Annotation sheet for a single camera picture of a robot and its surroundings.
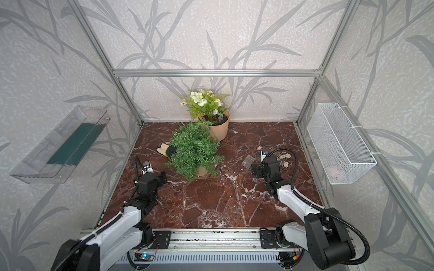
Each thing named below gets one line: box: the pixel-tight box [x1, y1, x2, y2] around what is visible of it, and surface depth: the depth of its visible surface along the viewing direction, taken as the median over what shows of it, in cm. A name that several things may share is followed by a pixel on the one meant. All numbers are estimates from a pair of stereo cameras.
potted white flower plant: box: [180, 89, 231, 142], surface depth 93 cm
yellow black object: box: [155, 142, 177, 158], surface depth 107 cm
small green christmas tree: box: [165, 121, 226, 181], surface depth 74 cm
